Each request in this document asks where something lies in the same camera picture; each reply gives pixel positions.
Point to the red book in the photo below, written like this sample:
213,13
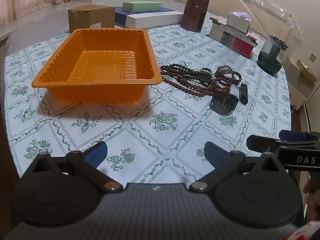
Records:
243,47

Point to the dark grey book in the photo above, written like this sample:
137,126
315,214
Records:
228,40

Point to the white book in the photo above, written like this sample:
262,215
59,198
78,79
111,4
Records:
216,33

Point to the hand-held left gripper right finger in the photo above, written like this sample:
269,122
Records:
214,153

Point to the white purple tissue box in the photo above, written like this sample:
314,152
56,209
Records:
237,22

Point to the dark green glass jar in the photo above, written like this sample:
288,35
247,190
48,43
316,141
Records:
271,60

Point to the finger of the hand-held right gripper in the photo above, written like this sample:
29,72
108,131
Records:
292,136
262,144

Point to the red white patterned clothing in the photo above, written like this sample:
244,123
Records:
307,232

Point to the gold box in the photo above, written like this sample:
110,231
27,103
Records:
306,70

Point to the pink curtain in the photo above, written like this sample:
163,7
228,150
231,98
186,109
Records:
25,0

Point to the wall socket plate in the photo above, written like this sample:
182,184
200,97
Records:
312,57

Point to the dark brown bangle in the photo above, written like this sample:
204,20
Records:
233,75

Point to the brown cylindrical canister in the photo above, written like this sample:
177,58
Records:
193,12

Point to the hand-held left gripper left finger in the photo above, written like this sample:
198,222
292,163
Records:
96,153

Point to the white cardboard box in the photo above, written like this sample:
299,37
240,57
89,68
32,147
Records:
297,87

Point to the white window ledge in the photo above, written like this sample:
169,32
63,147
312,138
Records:
37,15

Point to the person's right hand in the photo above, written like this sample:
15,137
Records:
313,202

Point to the blue flat box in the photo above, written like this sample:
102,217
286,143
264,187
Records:
120,17

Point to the green long box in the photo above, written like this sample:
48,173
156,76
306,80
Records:
141,6

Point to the brown cardboard box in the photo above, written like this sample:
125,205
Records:
92,17

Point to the black key fob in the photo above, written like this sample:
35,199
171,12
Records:
243,93

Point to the orange plastic tray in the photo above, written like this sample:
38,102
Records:
100,62

